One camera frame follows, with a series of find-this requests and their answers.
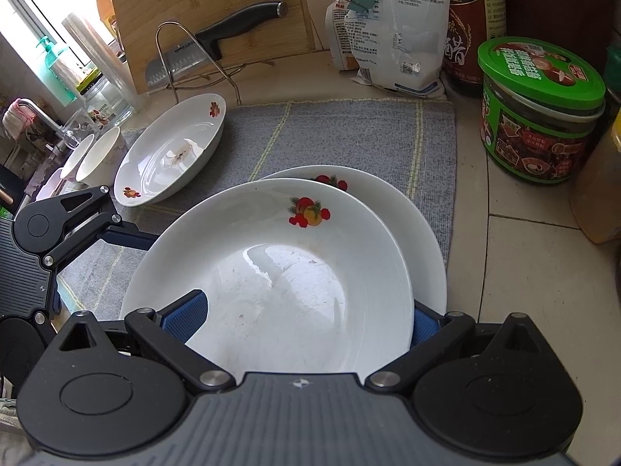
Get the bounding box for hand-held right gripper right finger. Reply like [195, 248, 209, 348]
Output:
[365, 301, 539, 391]

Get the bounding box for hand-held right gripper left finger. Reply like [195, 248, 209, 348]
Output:
[58, 289, 237, 394]

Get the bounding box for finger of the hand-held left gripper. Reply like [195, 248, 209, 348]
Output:
[43, 185, 160, 269]

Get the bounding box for stained white plate fruit print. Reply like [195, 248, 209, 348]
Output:
[113, 93, 227, 206]

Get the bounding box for white plate with fruit print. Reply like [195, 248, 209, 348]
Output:
[259, 165, 448, 314]
[120, 178, 415, 382]

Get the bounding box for clear glass mug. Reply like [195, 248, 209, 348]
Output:
[61, 107, 98, 151]

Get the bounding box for glass jar with green lid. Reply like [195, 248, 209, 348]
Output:
[75, 70, 134, 127]

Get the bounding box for pink cloth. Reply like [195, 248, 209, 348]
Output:
[2, 98, 37, 139]

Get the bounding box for metal faucet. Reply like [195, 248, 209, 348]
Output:
[22, 98, 66, 132]

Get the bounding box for tall stack of clear cups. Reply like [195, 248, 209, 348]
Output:
[63, 12, 144, 112]

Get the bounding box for green dish soap bottle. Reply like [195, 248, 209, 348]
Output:
[35, 35, 78, 105]

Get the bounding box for grey teal checked dish mat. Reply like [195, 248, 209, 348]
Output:
[53, 99, 458, 321]

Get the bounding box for green lidded sauce jar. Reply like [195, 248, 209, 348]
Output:
[477, 36, 607, 185]

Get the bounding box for orange cooking wine jug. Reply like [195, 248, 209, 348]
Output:
[92, 0, 120, 40]

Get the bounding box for bamboo cutting board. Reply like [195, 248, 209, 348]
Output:
[108, 0, 316, 94]

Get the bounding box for white red food bag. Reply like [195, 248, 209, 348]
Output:
[324, 0, 369, 73]

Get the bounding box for white printed plastic bag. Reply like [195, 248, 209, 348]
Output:
[344, 0, 449, 103]

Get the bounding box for dark soy sauce bottle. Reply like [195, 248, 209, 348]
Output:
[444, 0, 508, 100]

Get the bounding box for metal wire rack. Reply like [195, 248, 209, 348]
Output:
[155, 21, 275, 108]

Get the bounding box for black handled kitchen cleaver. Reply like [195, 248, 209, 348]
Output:
[146, 1, 289, 90]

